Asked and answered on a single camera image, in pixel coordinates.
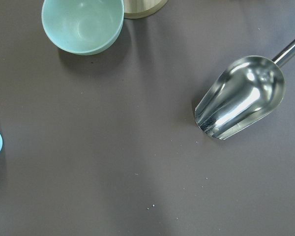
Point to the wooden stand base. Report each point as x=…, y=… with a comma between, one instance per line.
x=136, y=9

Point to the green bowl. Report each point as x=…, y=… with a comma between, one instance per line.
x=82, y=27

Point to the metal scoop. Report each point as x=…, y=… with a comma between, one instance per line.
x=248, y=90

